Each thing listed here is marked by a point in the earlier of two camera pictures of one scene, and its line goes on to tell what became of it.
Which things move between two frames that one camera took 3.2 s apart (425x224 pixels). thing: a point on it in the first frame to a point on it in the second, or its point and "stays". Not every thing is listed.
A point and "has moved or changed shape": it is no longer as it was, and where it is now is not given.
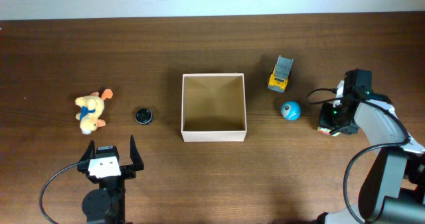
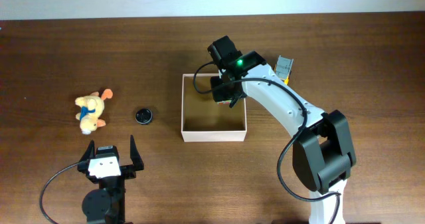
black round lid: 143,115 stays
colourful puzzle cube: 325,130 has moved or changed shape
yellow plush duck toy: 91,109 stays
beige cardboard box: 213,108 stays
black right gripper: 332,119 to 223,93
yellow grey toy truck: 279,79 stays
